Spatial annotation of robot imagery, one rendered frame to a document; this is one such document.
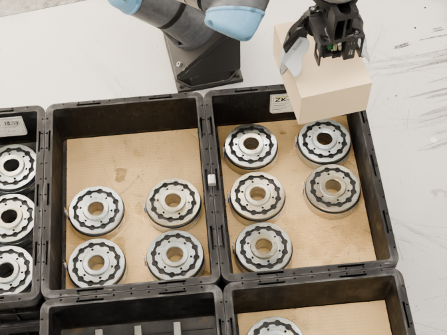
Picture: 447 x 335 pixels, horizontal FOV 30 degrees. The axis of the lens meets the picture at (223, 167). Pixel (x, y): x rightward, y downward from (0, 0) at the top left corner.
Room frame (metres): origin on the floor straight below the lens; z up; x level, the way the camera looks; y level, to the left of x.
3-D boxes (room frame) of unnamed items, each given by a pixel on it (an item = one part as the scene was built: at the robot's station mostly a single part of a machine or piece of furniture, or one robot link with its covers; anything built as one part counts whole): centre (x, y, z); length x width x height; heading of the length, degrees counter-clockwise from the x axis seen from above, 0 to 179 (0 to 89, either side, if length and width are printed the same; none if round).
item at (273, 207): (0.77, -0.06, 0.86); 0.10 x 0.10 x 0.01
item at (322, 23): (0.86, -0.18, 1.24); 0.09 x 0.08 x 0.12; 12
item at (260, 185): (0.77, -0.06, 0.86); 0.05 x 0.05 x 0.01
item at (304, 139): (0.89, -0.20, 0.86); 0.10 x 0.10 x 0.01
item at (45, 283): (0.76, 0.17, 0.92); 0.40 x 0.30 x 0.02; 3
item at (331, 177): (0.78, -0.20, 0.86); 0.05 x 0.05 x 0.01
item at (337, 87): (0.89, -0.17, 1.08); 0.16 x 0.12 x 0.07; 12
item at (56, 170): (0.76, 0.17, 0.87); 0.40 x 0.30 x 0.11; 3
